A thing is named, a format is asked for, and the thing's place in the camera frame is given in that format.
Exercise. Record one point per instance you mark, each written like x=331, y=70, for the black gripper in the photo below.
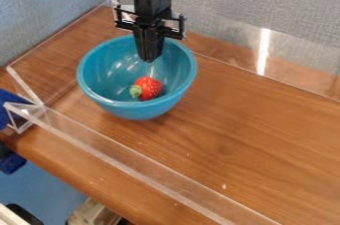
x=151, y=17

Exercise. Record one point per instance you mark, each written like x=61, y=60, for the blue bowl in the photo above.
x=111, y=67

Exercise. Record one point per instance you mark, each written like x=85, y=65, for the red strawberry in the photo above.
x=146, y=89

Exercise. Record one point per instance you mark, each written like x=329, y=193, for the clear acrylic barrier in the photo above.
x=245, y=154

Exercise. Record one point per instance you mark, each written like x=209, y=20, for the blue clamp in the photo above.
x=11, y=161

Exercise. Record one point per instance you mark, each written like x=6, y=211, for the beige object under table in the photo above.
x=93, y=213

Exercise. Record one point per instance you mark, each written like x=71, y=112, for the white and black object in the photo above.
x=11, y=218

